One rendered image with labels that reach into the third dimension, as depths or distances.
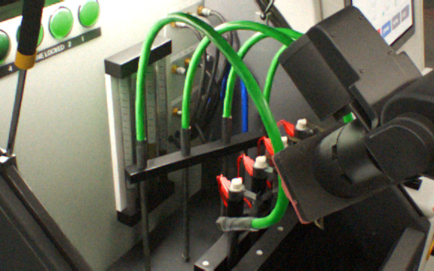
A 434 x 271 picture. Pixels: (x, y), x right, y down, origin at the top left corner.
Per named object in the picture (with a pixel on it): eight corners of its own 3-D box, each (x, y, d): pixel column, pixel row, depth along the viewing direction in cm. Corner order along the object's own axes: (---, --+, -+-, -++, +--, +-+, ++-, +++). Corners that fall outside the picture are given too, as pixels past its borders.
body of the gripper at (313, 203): (270, 156, 50) (295, 138, 43) (368, 114, 53) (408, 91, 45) (301, 224, 49) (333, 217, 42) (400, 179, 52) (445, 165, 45)
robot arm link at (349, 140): (403, 194, 37) (466, 147, 39) (341, 108, 38) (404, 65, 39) (359, 205, 44) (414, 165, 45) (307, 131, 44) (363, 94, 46)
